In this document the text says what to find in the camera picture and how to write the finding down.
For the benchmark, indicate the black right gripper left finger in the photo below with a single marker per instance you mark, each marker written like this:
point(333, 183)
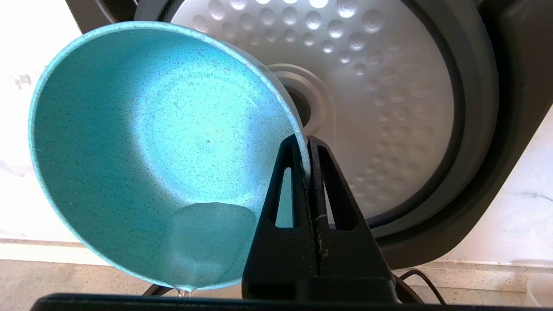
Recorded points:
point(281, 259)

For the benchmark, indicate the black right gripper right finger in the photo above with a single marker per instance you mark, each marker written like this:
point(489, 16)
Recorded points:
point(350, 263)

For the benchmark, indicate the chopped green vegetables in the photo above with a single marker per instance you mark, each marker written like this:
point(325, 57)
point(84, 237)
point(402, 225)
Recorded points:
point(207, 242)

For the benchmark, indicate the black rice cooker lid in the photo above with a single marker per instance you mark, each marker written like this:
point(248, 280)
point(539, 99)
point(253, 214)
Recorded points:
point(389, 86)

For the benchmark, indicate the blue bowl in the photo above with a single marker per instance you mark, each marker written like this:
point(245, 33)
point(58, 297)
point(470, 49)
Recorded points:
point(129, 129)

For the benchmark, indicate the clear glass cup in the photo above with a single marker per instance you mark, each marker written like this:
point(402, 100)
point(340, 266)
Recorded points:
point(540, 289)

